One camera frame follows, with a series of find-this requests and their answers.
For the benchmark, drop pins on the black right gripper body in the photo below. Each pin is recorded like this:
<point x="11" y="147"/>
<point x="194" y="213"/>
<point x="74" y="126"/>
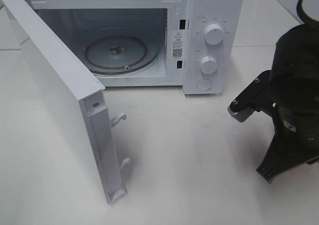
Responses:
<point x="298" y="130"/>

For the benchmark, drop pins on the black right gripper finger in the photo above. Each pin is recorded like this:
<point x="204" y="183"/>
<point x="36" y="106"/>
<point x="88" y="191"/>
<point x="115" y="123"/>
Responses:
<point x="279" y="159"/>

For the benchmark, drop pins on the round white door button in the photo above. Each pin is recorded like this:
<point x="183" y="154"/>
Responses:
<point x="204" y="85"/>

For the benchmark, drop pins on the white microwave door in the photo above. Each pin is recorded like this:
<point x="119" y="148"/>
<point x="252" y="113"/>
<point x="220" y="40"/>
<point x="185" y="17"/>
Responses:
<point x="74" y="97"/>

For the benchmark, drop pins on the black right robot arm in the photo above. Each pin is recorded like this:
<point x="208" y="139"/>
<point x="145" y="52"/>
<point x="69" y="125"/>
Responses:
<point x="291" y="98"/>

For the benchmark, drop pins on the lower white microwave knob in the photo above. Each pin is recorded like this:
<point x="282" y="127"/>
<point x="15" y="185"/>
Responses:
<point x="208" y="65"/>

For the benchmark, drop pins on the white microwave knob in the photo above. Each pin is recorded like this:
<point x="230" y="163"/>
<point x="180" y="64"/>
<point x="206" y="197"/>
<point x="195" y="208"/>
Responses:
<point x="213" y="33"/>
<point x="208" y="65"/>

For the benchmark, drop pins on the upper white microwave knob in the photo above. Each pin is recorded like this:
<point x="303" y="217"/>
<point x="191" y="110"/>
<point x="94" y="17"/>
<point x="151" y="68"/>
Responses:
<point x="213" y="33"/>

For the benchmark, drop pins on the white microwave oven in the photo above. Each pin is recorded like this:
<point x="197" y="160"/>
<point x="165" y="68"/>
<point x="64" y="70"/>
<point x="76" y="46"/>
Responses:
<point x="78" y="23"/>

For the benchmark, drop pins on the white warning label sticker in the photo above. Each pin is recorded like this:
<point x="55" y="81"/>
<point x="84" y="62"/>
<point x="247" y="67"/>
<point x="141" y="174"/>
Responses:
<point x="177" y="43"/>

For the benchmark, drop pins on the glass microwave turntable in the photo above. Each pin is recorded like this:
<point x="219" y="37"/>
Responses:
<point x="120" y="54"/>

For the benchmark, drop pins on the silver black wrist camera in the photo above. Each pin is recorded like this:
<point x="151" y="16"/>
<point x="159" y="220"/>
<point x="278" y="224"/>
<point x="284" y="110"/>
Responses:
<point x="254" y="98"/>

